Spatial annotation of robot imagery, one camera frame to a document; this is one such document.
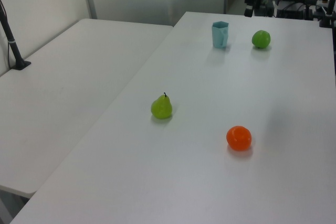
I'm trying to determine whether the light teal hexagonal mug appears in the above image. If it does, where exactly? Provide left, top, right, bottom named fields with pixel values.
left=211, top=21, right=230, bottom=49

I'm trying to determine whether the yellow-green plastic pear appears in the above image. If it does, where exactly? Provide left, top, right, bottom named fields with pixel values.
left=150, top=92, right=173, bottom=120

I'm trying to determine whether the orange plastic fruit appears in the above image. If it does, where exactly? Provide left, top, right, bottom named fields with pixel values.
left=226, top=125, right=253, bottom=152

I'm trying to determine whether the white side table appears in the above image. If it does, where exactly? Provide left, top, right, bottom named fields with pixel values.
left=0, top=18, right=174, bottom=198

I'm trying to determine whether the green plastic apple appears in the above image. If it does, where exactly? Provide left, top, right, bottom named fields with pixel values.
left=251, top=29, right=271, bottom=49

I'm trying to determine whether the black camera pole with base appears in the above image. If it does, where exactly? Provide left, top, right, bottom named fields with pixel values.
left=0, top=0, right=32, bottom=71

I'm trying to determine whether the black clamped camera pole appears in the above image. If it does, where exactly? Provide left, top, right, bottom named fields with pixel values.
left=319, top=0, right=336, bottom=28

